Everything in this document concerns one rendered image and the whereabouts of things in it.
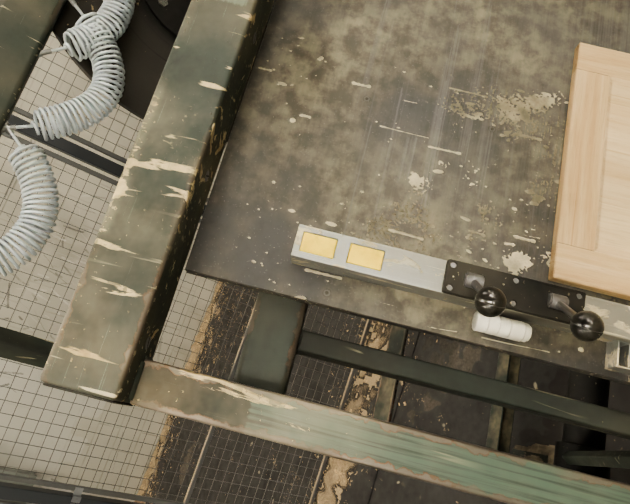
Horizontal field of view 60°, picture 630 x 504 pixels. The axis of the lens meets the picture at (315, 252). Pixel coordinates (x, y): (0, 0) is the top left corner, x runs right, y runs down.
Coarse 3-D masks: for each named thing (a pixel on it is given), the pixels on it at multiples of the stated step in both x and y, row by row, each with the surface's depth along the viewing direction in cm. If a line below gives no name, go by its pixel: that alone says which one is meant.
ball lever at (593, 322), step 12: (552, 300) 76; (564, 300) 76; (564, 312) 73; (588, 312) 66; (576, 324) 66; (588, 324) 65; (600, 324) 65; (576, 336) 66; (588, 336) 65; (600, 336) 65
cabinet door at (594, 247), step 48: (576, 48) 95; (576, 96) 91; (624, 96) 92; (576, 144) 88; (624, 144) 89; (576, 192) 86; (624, 192) 86; (576, 240) 83; (624, 240) 84; (624, 288) 81
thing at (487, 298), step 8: (464, 280) 77; (472, 280) 76; (480, 280) 76; (472, 288) 77; (480, 288) 71; (488, 288) 66; (496, 288) 66; (480, 296) 66; (488, 296) 65; (496, 296) 65; (504, 296) 66; (480, 304) 66; (488, 304) 65; (496, 304) 65; (504, 304) 65; (480, 312) 66; (488, 312) 66; (496, 312) 65
